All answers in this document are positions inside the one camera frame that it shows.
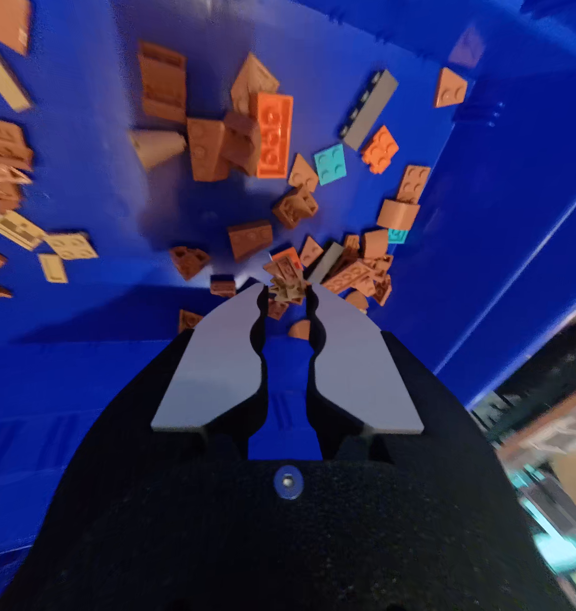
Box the tan lego plate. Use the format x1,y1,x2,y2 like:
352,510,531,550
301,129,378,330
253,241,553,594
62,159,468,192
38,254,69,284
0,210,46,252
44,232,99,261
0,45,33,113

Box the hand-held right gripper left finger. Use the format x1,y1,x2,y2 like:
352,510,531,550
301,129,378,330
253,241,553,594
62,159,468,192
151,282,270,452

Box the long grey lego plate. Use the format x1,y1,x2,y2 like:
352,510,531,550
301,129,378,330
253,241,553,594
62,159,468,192
340,70,399,152

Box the brown lego pieces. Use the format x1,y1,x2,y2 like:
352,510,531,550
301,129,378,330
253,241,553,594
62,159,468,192
0,0,469,342

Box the teal square lego plate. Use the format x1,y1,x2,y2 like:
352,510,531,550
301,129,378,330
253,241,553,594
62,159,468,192
314,144,347,186

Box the bright orange lego brick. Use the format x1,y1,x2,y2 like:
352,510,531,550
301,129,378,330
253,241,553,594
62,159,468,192
256,92,294,180

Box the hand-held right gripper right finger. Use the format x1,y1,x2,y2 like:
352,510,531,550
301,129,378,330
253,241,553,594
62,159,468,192
306,284,425,459

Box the grey lego slope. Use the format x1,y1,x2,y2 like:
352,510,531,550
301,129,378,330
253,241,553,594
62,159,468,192
309,242,344,285

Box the small tan lego piece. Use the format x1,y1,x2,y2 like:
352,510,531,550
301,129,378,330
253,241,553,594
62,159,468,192
268,258,309,305

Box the small orange lego plate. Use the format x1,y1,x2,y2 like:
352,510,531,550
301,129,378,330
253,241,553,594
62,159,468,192
361,125,399,174

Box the tan lego slope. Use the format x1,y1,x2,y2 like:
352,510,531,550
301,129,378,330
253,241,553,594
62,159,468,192
128,128,187,171

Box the blue plastic bin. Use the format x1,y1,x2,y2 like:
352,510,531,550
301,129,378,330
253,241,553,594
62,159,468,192
0,0,576,597

